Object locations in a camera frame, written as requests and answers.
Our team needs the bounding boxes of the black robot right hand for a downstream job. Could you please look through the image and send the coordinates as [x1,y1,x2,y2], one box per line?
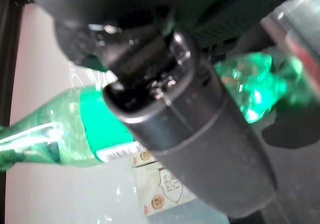
[22,0,320,218]

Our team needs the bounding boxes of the green Sprite bottle yellow cap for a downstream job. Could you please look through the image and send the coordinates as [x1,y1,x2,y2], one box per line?
[0,52,303,172]

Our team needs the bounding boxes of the beige carton box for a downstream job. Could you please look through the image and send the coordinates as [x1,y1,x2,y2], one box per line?
[131,150,198,217]

